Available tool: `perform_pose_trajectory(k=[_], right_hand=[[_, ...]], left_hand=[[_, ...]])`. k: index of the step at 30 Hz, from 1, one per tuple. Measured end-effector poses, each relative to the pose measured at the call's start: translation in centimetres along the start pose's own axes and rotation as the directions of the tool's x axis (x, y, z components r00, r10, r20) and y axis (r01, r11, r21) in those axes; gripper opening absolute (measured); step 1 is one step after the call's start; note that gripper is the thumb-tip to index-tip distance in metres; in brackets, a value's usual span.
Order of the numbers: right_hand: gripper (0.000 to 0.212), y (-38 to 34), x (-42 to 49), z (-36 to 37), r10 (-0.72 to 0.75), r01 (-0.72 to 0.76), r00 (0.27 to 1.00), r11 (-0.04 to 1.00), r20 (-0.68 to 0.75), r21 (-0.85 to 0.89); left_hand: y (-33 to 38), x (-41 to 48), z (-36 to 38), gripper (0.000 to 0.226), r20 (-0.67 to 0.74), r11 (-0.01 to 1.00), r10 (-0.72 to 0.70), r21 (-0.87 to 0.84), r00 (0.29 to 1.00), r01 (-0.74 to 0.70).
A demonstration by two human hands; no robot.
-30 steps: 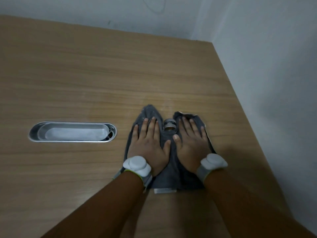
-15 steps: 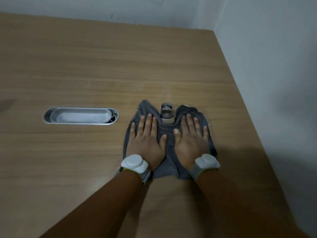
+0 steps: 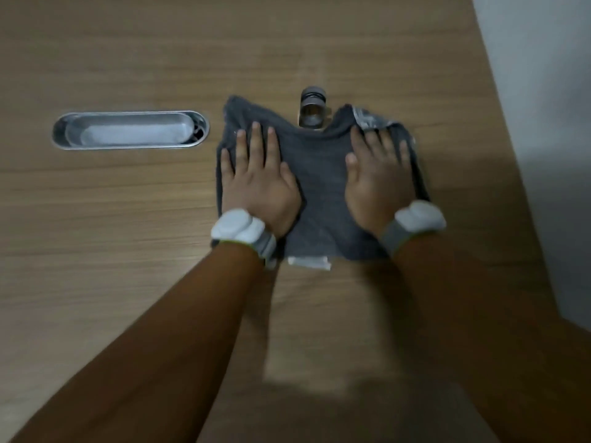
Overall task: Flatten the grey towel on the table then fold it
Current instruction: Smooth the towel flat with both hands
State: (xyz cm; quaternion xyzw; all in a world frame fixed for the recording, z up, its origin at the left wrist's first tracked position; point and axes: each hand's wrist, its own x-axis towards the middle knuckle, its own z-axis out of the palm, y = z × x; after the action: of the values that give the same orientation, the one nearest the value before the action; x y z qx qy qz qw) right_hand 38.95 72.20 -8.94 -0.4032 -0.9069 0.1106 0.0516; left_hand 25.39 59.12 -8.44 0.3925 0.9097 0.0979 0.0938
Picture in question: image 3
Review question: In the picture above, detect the white wrist tracker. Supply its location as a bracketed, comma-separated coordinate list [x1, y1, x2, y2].
[379, 199, 448, 257]
[211, 208, 278, 269]

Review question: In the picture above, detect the white right wrist tracker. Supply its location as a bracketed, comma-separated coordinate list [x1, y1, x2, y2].
[379, 199, 448, 257]

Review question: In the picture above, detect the person's left hand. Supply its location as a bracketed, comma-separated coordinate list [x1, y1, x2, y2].
[220, 121, 303, 240]

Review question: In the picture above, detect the white left wrist tracker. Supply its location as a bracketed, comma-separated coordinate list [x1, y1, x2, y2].
[211, 208, 278, 269]

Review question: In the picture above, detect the oval metal cable grommet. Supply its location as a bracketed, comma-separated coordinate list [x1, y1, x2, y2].
[51, 110, 210, 150]

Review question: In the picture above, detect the person's left forearm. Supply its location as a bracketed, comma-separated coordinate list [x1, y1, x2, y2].
[9, 242, 266, 443]

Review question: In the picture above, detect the dark grey towel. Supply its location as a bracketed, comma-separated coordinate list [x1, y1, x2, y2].
[215, 94, 431, 272]

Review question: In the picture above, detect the person's right forearm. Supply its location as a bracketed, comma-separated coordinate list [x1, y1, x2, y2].
[392, 233, 591, 443]

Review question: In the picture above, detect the small glass jar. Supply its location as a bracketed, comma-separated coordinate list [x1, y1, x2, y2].
[298, 86, 331, 130]

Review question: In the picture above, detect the person's right hand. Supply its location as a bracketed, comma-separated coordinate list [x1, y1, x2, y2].
[344, 126, 415, 239]

